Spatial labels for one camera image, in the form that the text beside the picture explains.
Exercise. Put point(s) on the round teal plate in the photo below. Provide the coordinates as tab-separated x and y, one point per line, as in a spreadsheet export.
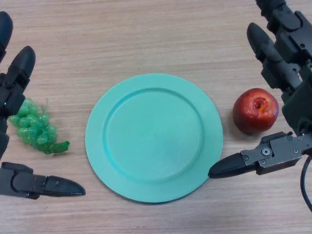
153	139

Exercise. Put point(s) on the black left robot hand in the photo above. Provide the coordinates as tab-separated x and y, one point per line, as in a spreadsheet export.
13	97

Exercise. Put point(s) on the green grape bunch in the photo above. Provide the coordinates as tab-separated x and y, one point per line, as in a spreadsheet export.
31	126

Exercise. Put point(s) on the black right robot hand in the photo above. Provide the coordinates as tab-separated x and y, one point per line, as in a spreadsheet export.
296	80

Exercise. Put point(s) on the red apple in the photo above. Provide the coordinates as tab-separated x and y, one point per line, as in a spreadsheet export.
251	114

